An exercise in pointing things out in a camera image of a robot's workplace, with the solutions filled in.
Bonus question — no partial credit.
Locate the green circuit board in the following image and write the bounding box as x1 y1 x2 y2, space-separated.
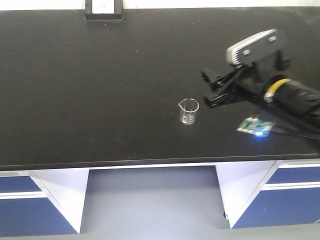
236 115 276 138

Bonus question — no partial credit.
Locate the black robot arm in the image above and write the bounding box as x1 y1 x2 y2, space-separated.
201 50 320 132

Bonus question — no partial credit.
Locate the left blue white cabinet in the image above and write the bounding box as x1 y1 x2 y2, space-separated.
0 168 89 237

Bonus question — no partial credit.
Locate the small clear glass beaker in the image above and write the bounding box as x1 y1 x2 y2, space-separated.
178 98 200 126

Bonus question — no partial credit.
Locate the black base white power socket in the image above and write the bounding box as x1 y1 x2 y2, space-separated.
84 0 124 22

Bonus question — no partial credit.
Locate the blue white cabinet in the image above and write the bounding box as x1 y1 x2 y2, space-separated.
0 168 89 237
215 159 320 229

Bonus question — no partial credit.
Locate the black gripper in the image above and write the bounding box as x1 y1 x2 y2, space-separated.
201 48 291 108

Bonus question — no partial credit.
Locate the right blue white cabinet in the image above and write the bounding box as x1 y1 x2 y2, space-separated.
215 159 320 229

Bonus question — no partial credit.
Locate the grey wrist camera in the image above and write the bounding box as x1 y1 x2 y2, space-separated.
226 29 286 66

